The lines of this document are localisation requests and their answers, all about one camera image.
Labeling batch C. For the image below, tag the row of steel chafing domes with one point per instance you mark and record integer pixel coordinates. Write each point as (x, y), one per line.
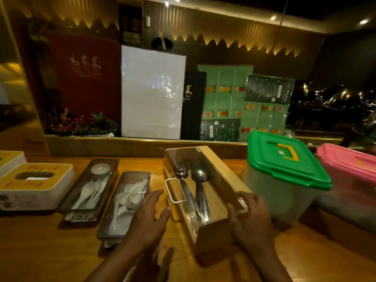
(337, 99)

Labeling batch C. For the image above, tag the green-lid plastic container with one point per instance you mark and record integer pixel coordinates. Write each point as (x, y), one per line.
(282, 161)

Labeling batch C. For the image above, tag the person's right hand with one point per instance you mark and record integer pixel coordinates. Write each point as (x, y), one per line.
(252, 229)

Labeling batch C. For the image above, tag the pile of white spoons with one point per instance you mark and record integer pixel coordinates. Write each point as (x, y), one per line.
(88, 193)
(132, 193)

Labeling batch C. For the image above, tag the red menu board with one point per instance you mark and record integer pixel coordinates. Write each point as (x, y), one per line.
(85, 96)

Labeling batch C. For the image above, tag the yellow-top white tissue box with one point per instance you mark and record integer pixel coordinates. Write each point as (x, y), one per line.
(8, 161)
(53, 196)

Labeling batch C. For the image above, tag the black menu folder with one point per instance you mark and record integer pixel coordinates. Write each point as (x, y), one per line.
(194, 114)

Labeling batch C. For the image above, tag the white blank board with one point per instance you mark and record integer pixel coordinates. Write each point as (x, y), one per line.
(152, 93)

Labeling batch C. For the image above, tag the tray of white spoons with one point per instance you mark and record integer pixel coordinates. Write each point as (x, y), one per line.
(70, 205)
(129, 176)

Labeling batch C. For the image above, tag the small white bowl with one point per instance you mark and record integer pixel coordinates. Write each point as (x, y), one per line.
(100, 168)
(124, 220)

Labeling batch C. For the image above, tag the large green laminated menu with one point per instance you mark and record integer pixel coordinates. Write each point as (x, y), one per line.
(223, 99)

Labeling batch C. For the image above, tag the recessed ceiling light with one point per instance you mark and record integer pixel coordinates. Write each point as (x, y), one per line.
(273, 17)
(363, 21)

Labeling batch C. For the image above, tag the green menu with dark panel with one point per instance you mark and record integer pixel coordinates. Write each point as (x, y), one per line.
(264, 117)

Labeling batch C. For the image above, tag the gold mirrored panel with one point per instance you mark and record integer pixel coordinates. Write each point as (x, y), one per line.
(17, 85)

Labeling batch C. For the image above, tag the pink-lid plastic container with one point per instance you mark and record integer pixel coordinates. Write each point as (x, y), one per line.
(343, 161)

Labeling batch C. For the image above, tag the person's left hand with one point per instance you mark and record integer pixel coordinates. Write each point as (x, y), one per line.
(147, 226)

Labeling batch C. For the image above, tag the green plant with red berries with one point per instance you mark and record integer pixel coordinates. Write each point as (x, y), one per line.
(100, 124)

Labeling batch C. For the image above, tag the wooden box with clear lid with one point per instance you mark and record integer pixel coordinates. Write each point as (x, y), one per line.
(214, 161)

